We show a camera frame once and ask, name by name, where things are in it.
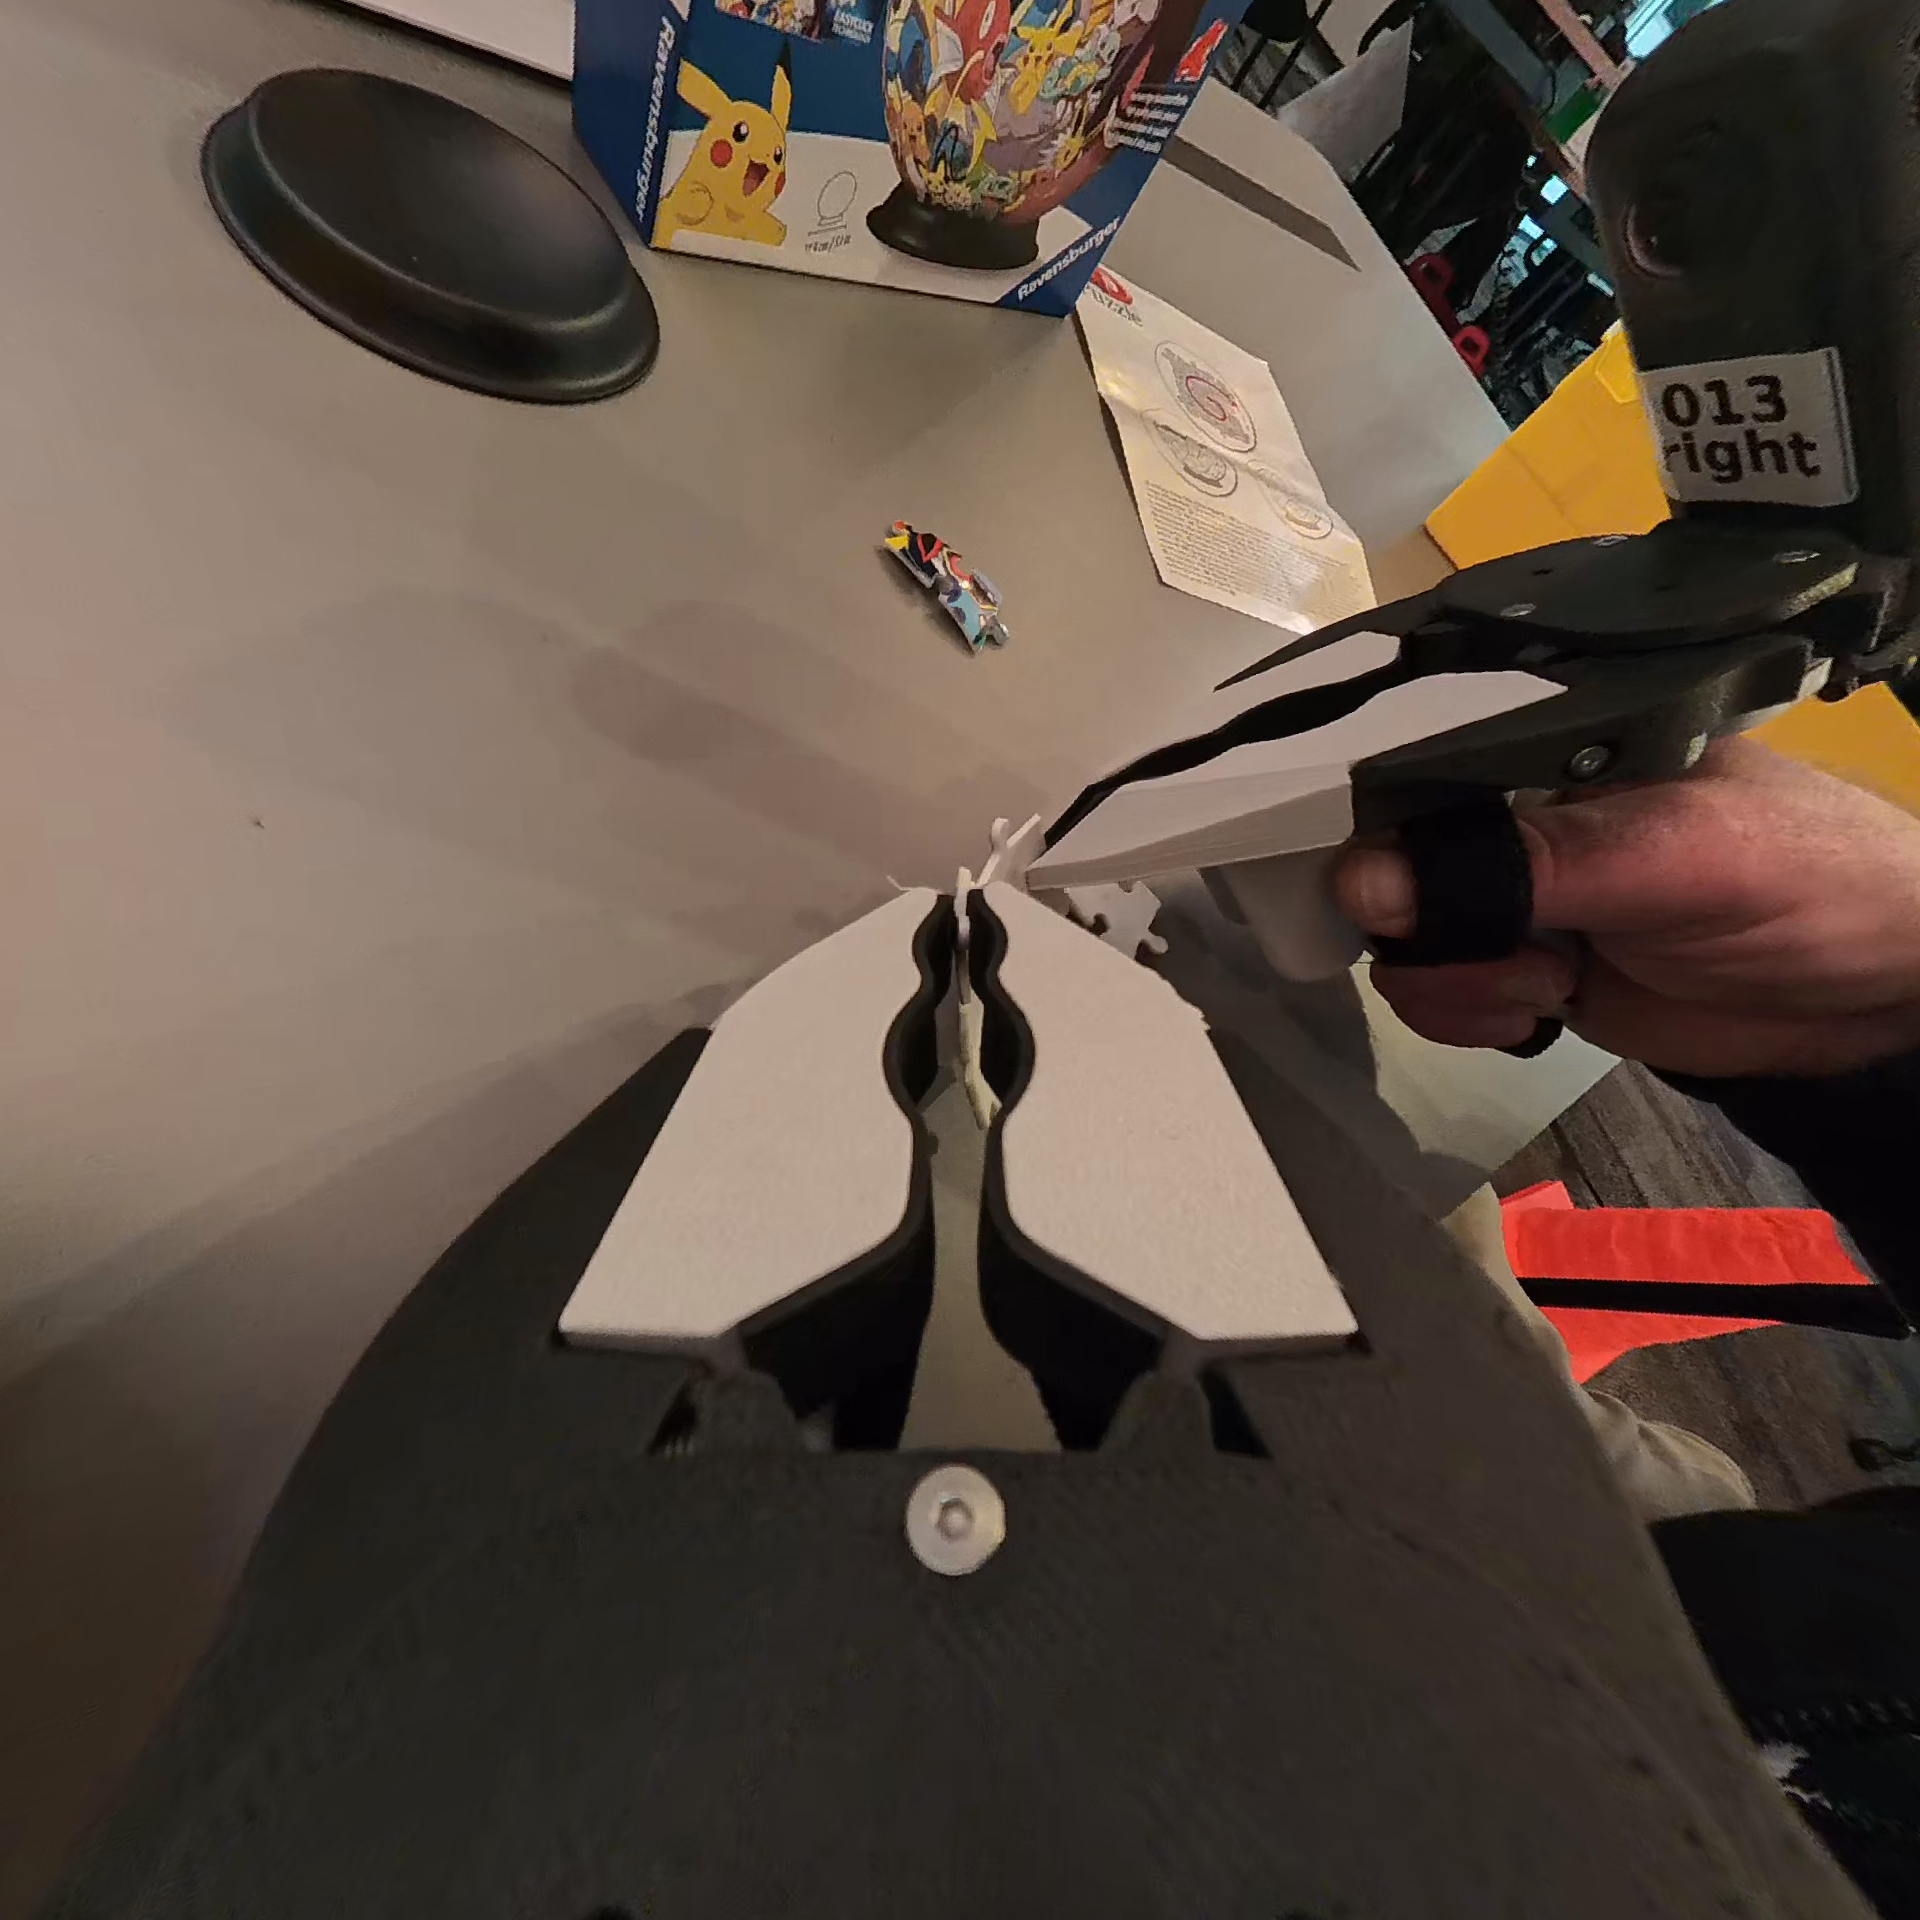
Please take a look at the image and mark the orange fabric with black stripe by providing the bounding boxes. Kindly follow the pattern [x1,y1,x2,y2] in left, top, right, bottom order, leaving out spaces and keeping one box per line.
[1499,1178,1912,1389]

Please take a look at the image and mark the yellow puzzle box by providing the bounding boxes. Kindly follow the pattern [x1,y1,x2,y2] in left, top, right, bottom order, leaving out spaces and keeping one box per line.
[1423,322,1920,772]

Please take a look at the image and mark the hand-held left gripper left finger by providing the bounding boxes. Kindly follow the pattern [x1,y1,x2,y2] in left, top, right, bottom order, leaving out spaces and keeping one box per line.
[557,888,963,1455]

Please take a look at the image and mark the person's black clothing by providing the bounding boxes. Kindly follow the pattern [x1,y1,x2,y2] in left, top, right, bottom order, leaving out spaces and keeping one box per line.
[1649,1485,1920,1920]

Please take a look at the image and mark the black round puzzle stand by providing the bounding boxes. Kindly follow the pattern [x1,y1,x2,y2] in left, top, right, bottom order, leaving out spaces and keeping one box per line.
[199,66,663,405]

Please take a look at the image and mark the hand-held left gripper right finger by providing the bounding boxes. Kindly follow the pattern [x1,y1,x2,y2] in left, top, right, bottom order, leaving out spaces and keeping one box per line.
[963,885,1363,1455]

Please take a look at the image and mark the blue printed puzzle box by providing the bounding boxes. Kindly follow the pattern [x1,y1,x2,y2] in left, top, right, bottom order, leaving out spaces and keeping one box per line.
[567,0,1256,316]

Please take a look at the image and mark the background storage rack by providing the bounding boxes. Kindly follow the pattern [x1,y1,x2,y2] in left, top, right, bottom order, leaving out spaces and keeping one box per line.
[1246,0,1637,422]

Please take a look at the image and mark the person's beige trousers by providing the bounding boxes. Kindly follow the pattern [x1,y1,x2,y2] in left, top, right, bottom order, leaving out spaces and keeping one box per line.
[1437,1182,1760,1520]

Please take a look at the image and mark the white paper sheet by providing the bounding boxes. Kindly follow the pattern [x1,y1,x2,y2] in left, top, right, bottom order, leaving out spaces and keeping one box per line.
[337,0,579,79]

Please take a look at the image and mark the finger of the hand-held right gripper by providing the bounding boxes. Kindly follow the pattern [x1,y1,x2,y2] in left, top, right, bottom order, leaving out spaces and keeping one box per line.
[1026,665,1569,902]
[1184,592,1447,765]

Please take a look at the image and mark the person's right hand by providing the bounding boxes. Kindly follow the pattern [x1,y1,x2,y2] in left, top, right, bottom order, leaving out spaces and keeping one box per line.
[1333,735,1920,1075]

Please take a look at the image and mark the white instruction leaflet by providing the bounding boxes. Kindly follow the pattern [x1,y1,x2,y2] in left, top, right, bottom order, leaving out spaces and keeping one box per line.
[1073,266,1383,635]

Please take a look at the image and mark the colourful joined puzzle pieces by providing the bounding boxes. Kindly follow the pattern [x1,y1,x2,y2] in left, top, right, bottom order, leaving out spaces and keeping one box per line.
[879,520,1012,655]

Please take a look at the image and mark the white joined puzzle pieces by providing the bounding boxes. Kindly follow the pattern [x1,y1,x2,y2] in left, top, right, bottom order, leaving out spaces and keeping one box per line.
[884,813,1039,1130]

